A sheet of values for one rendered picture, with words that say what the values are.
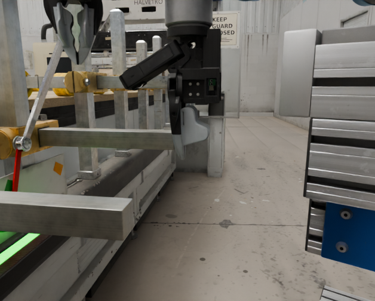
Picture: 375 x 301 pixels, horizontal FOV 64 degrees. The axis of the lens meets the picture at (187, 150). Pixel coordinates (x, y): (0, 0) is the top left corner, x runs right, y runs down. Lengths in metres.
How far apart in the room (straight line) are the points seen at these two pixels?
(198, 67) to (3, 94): 0.32
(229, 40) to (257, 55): 6.60
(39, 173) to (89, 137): 0.12
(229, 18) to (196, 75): 2.58
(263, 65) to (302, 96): 9.26
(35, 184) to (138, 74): 0.27
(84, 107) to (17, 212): 0.49
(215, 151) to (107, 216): 2.82
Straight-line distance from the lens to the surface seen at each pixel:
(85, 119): 0.79
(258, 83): 9.56
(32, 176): 0.59
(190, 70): 0.47
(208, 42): 0.49
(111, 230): 0.29
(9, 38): 0.58
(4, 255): 0.52
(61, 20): 0.54
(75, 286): 1.36
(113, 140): 0.54
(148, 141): 0.51
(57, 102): 1.04
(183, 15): 0.48
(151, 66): 0.50
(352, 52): 0.34
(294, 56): 0.35
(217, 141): 3.06
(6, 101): 0.58
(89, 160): 0.80
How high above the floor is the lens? 0.94
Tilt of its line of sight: 12 degrees down
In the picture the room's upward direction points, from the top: straight up
